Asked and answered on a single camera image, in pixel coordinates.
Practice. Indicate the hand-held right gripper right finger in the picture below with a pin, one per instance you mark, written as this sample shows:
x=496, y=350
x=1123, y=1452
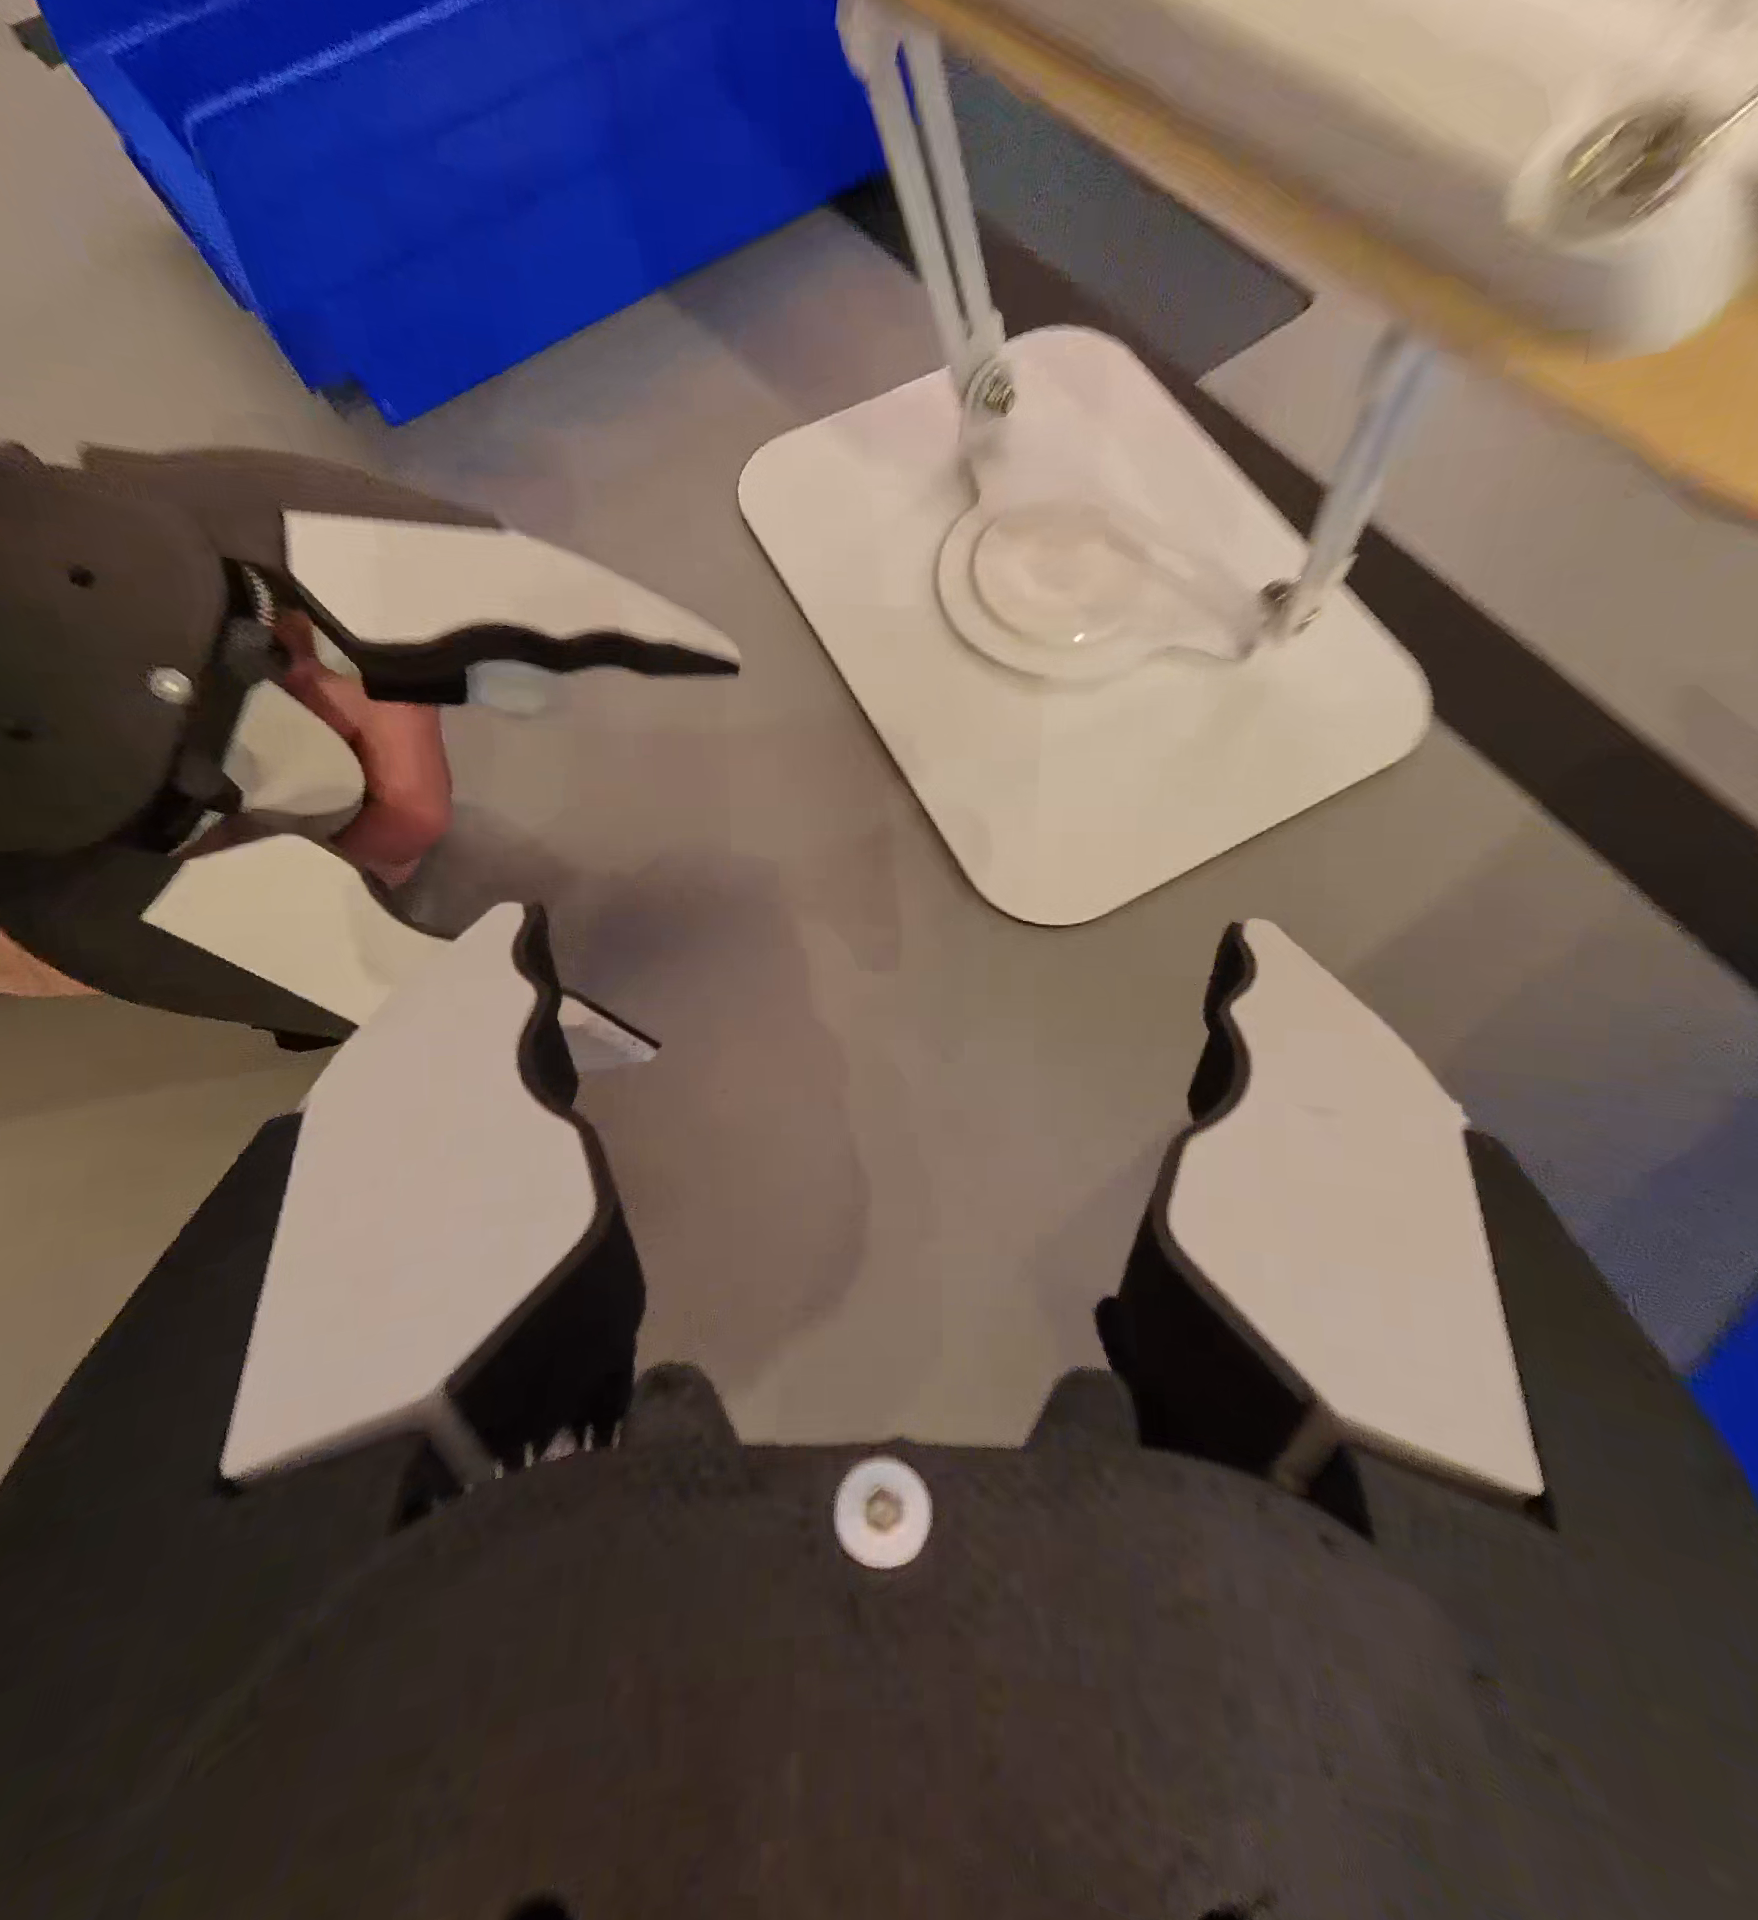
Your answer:
x=1361, y=1260

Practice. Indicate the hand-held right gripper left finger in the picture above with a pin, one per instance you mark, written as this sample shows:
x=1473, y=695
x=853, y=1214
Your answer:
x=401, y=1260

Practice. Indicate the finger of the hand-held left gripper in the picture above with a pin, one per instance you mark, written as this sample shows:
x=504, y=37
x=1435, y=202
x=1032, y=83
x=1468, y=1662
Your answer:
x=490, y=600
x=310, y=930

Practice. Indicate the person's left hand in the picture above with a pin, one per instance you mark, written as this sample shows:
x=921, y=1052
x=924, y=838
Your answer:
x=384, y=766

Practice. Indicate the clear round stand foot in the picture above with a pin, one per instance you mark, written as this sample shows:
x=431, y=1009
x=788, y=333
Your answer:
x=1075, y=586

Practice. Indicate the wooden display board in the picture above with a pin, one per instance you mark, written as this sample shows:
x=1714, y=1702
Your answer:
x=1691, y=407

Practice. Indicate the printed paper sheet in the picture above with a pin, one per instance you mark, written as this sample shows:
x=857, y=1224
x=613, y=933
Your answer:
x=1361, y=120

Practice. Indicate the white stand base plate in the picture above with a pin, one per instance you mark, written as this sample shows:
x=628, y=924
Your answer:
x=1181, y=750

